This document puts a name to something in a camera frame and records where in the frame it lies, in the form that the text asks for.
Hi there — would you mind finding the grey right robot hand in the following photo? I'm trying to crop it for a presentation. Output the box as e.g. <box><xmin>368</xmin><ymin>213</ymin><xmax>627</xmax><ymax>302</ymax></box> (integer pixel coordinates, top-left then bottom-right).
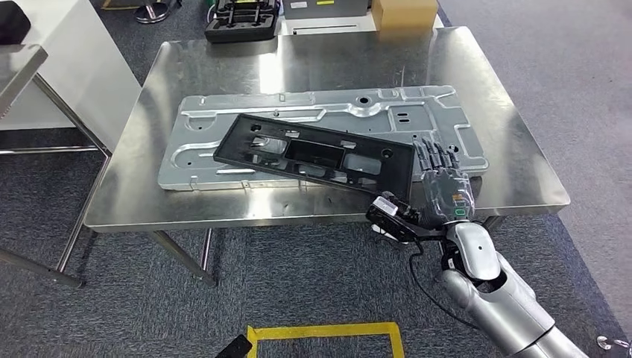
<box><xmin>412</xmin><ymin>136</ymin><xmax>476</xmax><ymax>229</ymax></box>

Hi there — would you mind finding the black plastic licence plate bracket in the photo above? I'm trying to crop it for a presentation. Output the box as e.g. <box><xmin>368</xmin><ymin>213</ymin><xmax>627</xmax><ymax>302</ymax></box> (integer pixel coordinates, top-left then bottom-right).
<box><xmin>213</xmin><ymin>113</ymin><xmax>416</xmax><ymax>203</ymax></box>

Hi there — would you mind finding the steel workbench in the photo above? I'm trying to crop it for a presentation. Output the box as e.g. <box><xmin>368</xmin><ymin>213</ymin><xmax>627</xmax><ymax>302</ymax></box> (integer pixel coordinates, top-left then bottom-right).
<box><xmin>83</xmin><ymin>25</ymin><xmax>571</xmax><ymax>289</ymax></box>

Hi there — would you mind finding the brown cardboard box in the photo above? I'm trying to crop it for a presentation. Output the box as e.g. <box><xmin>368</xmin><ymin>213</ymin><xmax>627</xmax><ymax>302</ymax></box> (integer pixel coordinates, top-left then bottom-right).
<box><xmin>371</xmin><ymin>0</ymin><xmax>440</xmax><ymax>31</ymax></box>

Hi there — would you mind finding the white flat box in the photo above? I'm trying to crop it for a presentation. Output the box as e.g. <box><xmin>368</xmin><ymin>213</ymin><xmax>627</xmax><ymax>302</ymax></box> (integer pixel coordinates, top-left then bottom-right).
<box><xmin>276</xmin><ymin>14</ymin><xmax>446</xmax><ymax>37</ymax></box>

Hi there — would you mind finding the grey upright metal panel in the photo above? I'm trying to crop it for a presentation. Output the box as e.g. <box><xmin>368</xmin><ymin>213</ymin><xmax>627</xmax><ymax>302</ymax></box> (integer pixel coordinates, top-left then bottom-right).
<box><xmin>282</xmin><ymin>0</ymin><xmax>371</xmax><ymax>21</ymax></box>

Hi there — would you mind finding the machined aluminium panel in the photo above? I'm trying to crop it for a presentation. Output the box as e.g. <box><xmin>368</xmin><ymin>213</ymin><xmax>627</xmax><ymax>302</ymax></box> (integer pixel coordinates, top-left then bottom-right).
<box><xmin>157</xmin><ymin>84</ymin><xmax>490</xmax><ymax>192</ymax></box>

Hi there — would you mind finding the black foam tool case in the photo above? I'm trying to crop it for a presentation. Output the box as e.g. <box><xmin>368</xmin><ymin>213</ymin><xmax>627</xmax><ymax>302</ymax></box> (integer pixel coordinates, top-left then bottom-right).
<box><xmin>203</xmin><ymin>0</ymin><xmax>282</xmax><ymax>45</ymax></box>

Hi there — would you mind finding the white cabinet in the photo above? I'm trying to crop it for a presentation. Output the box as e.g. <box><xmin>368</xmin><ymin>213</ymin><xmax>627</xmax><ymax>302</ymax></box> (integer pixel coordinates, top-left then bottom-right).
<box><xmin>0</xmin><ymin>0</ymin><xmax>142</xmax><ymax>154</ymax></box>

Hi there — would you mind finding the steel side table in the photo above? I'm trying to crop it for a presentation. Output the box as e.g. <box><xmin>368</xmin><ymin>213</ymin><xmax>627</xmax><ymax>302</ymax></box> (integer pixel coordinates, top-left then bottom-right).
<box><xmin>0</xmin><ymin>43</ymin><xmax>112</xmax><ymax>289</ymax></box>

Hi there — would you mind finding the black bag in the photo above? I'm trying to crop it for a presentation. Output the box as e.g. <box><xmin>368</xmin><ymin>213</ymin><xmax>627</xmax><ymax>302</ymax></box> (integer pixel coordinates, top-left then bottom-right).
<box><xmin>0</xmin><ymin>0</ymin><xmax>31</xmax><ymax>45</ymax></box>

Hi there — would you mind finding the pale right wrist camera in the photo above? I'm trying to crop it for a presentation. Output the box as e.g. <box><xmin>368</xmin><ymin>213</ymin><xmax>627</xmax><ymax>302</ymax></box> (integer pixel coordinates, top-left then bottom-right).
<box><xmin>365</xmin><ymin>195</ymin><xmax>446</xmax><ymax>244</ymax></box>

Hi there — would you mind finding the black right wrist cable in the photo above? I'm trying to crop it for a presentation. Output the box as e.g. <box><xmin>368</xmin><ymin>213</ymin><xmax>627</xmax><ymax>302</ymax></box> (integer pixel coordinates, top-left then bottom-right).
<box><xmin>408</xmin><ymin>241</ymin><xmax>482</xmax><ymax>331</ymax></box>

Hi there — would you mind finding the chrome stanchion post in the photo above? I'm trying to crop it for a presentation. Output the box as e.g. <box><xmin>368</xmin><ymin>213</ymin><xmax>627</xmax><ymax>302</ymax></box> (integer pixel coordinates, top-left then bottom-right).
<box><xmin>134</xmin><ymin>0</ymin><xmax>171</xmax><ymax>25</ymax></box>

